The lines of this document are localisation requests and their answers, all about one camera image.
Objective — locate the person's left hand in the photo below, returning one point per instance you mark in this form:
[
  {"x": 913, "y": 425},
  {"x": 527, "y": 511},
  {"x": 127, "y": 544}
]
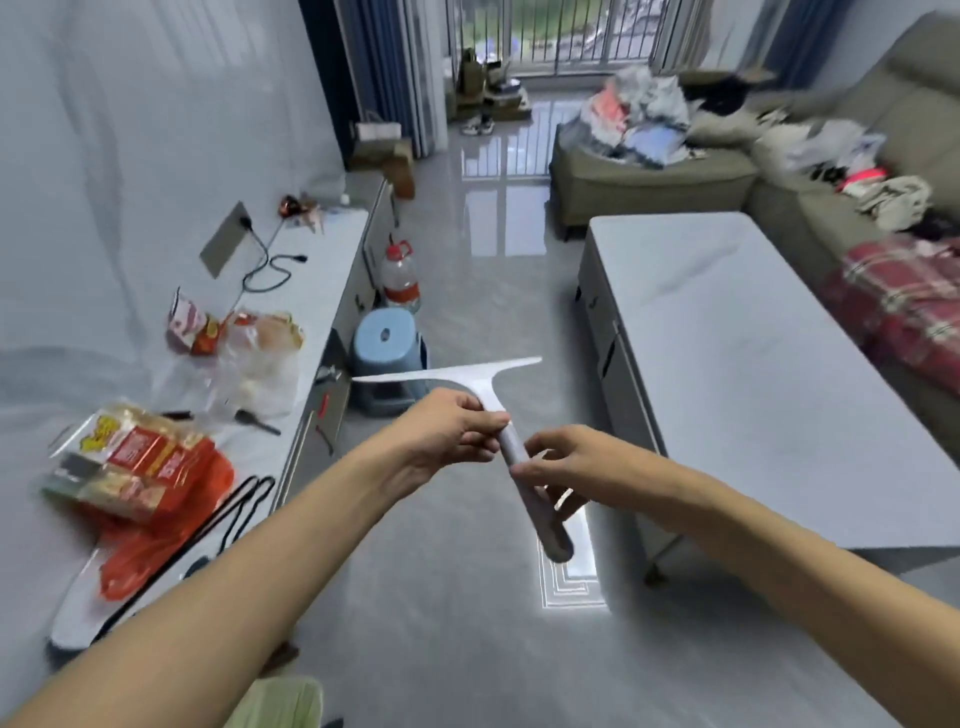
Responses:
[{"x": 431, "y": 439}]

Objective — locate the person's right hand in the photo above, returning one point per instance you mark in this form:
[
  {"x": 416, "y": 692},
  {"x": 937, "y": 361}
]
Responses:
[{"x": 592, "y": 469}]

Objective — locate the person's left middle finger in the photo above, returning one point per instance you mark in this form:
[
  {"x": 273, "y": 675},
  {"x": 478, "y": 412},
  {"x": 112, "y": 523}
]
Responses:
[{"x": 480, "y": 444}]

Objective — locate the person's right thumb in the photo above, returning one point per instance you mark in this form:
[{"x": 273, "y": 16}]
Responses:
[{"x": 534, "y": 470}]

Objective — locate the person's left thumb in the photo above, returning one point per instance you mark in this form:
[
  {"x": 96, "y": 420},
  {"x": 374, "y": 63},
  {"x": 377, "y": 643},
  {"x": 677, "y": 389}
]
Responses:
[{"x": 466, "y": 399}]

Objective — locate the white window squeegee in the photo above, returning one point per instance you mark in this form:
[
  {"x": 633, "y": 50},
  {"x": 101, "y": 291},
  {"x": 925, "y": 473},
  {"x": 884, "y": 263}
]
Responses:
[{"x": 510, "y": 431}]

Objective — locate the person's left forearm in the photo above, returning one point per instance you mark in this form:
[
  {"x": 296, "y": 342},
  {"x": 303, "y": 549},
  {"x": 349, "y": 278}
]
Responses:
[{"x": 217, "y": 592}]

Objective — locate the person's right forearm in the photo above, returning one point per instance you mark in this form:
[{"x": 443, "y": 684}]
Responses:
[{"x": 817, "y": 585}]

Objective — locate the blue plastic stool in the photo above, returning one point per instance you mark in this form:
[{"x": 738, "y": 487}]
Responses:
[{"x": 388, "y": 360}]

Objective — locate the clear plastic oil bottle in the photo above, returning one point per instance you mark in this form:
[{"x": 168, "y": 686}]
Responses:
[{"x": 400, "y": 277}]

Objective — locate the black brush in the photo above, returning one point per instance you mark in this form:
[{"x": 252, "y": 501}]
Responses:
[{"x": 255, "y": 422}]

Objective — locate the clear plastic bag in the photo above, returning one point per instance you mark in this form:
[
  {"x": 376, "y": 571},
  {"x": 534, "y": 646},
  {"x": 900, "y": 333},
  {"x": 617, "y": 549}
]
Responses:
[{"x": 251, "y": 360}]

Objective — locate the white tv cabinet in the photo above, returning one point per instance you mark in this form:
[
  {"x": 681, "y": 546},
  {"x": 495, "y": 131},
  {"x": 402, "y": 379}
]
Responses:
[{"x": 225, "y": 420}]

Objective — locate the grey coffee table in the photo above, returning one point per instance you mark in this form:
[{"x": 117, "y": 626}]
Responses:
[{"x": 757, "y": 375}]

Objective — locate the red toy figure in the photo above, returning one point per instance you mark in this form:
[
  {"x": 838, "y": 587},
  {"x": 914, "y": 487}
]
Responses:
[{"x": 300, "y": 210}]

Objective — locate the pair of shoes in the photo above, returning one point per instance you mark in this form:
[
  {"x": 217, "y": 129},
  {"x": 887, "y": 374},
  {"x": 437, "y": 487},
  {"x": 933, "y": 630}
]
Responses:
[{"x": 478, "y": 125}]

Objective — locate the small red snack packet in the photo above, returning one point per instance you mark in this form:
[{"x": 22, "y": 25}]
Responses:
[{"x": 191, "y": 328}]

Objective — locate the cardboard boxes with items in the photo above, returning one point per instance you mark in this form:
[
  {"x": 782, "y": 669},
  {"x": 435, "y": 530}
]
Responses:
[{"x": 489, "y": 88}]

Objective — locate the pale green bin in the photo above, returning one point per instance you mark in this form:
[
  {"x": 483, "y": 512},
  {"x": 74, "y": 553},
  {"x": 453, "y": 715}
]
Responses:
[{"x": 285, "y": 703}]

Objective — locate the orange plastic bag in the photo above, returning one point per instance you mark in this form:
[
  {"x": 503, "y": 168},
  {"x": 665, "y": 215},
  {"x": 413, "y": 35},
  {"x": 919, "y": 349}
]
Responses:
[{"x": 161, "y": 525}]

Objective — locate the pile of clothes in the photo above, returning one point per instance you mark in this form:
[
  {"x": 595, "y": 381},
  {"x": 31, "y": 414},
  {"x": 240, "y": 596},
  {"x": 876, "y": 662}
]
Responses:
[{"x": 645, "y": 116}]

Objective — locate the red yellow snack package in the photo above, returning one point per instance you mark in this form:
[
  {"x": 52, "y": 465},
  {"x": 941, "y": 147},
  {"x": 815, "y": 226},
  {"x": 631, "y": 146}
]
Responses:
[{"x": 135, "y": 461}]

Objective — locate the blue curtain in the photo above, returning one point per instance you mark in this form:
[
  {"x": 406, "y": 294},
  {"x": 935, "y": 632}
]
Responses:
[{"x": 375, "y": 71}]

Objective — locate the white window railing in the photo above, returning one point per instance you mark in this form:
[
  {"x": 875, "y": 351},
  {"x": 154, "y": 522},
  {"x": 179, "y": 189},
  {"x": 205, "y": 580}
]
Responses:
[{"x": 555, "y": 34}]

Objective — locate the olive green sofa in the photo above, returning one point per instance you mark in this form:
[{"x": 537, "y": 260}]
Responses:
[{"x": 795, "y": 187}]

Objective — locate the red plaid blanket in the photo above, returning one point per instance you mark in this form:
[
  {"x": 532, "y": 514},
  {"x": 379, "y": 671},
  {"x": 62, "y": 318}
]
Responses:
[{"x": 900, "y": 307}]

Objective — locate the beige crumpled cloth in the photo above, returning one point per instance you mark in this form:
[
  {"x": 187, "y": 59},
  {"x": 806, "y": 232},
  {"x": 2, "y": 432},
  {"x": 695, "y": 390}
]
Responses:
[{"x": 894, "y": 201}]

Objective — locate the grey wall socket panel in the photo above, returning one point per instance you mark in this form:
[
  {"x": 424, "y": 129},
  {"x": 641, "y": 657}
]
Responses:
[{"x": 223, "y": 238}]

